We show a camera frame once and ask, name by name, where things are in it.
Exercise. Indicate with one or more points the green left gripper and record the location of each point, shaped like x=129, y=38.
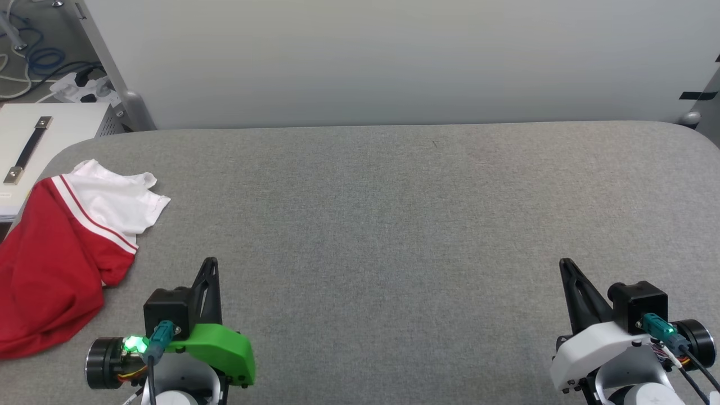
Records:
x=219, y=351

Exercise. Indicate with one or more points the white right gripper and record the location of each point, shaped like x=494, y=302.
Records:
x=596, y=349

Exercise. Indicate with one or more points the red and white t-shirt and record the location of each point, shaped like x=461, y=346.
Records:
x=50, y=270

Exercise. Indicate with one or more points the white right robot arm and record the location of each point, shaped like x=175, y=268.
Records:
x=635, y=391

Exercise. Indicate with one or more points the grey rounded partition foot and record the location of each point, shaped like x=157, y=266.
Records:
x=690, y=118

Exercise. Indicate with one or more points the white equipment case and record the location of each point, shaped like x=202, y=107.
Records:
x=67, y=126

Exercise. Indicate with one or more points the black tape strip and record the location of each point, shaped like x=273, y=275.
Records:
x=697, y=95

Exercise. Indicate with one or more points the grey metal stand leg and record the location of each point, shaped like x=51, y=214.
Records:
x=12, y=34

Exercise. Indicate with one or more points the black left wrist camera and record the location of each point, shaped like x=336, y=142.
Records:
x=166, y=309

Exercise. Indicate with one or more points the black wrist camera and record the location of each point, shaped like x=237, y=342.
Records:
x=166, y=309
x=638, y=304

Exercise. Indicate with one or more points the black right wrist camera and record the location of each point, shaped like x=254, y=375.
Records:
x=638, y=304

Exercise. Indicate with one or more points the grey partition post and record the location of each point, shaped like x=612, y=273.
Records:
x=132, y=109

